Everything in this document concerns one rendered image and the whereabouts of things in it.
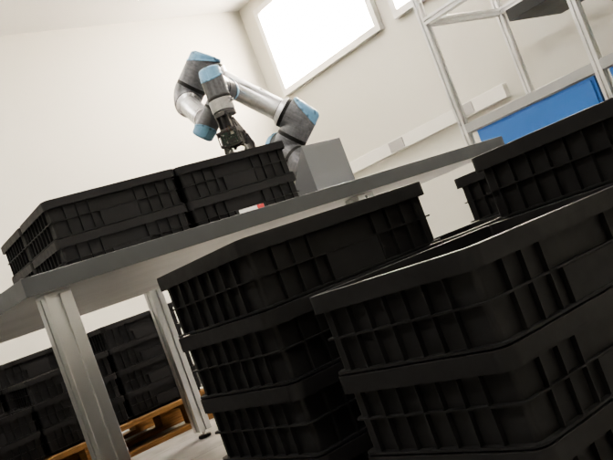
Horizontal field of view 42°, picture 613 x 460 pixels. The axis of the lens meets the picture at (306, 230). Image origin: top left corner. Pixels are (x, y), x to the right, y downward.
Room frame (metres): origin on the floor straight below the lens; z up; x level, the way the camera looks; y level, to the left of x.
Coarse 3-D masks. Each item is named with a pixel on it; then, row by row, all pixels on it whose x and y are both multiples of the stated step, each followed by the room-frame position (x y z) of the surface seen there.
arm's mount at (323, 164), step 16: (320, 144) 2.87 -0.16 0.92; (336, 144) 2.92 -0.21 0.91; (304, 160) 2.82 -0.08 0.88; (320, 160) 2.86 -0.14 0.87; (336, 160) 2.90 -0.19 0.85; (304, 176) 2.84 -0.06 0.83; (320, 176) 2.84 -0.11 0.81; (336, 176) 2.88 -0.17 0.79; (352, 176) 2.94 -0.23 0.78; (304, 192) 2.86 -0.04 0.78
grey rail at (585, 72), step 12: (600, 60) 3.52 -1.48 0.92; (612, 60) 3.47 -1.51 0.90; (576, 72) 3.62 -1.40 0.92; (588, 72) 3.57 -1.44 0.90; (552, 84) 3.73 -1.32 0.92; (564, 84) 3.68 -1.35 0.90; (528, 96) 3.84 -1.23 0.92; (540, 96) 3.79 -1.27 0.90; (504, 108) 3.96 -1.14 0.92; (516, 108) 3.91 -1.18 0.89; (480, 120) 4.09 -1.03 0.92; (492, 120) 4.04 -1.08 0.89; (468, 132) 4.17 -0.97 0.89
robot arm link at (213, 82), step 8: (200, 72) 2.52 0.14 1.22; (208, 72) 2.51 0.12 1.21; (216, 72) 2.51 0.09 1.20; (208, 80) 2.50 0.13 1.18; (216, 80) 2.51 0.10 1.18; (224, 80) 2.53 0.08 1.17; (208, 88) 2.51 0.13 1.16; (216, 88) 2.50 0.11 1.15; (224, 88) 2.52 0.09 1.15; (208, 96) 2.52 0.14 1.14; (216, 96) 2.50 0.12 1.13
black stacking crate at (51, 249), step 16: (176, 208) 2.30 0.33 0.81; (128, 224) 2.21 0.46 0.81; (144, 224) 2.25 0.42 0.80; (160, 224) 2.27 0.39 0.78; (176, 224) 2.30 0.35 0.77; (64, 240) 2.11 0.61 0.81; (80, 240) 2.13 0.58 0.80; (96, 240) 2.16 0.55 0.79; (112, 240) 2.19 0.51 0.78; (128, 240) 2.21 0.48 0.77; (144, 240) 2.23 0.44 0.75; (48, 256) 2.18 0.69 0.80; (64, 256) 2.12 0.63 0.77; (80, 256) 2.13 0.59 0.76
